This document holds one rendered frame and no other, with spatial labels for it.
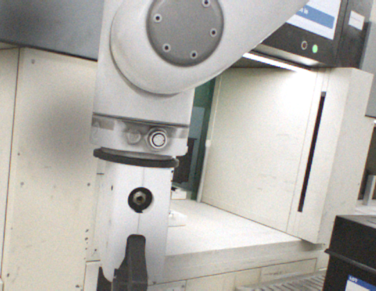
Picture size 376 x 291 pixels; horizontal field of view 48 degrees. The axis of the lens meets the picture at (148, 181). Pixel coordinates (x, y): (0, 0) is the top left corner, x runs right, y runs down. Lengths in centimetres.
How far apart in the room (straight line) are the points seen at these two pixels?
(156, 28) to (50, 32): 55
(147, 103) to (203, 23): 9
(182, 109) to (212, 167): 135
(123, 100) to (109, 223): 10
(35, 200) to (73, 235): 12
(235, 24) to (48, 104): 57
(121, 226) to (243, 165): 127
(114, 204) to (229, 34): 15
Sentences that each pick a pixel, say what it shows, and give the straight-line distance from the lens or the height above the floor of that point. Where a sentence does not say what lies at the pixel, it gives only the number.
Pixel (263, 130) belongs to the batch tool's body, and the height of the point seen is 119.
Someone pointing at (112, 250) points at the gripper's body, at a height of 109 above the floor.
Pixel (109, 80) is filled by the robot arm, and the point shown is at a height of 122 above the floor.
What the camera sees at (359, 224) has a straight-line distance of 111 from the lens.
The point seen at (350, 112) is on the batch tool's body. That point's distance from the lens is 140.
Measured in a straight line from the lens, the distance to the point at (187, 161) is 169.
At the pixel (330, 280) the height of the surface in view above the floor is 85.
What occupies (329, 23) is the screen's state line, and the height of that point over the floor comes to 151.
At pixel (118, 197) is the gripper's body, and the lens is 33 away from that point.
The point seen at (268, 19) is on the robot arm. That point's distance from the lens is 29.
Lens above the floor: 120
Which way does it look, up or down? 9 degrees down
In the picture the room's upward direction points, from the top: 8 degrees clockwise
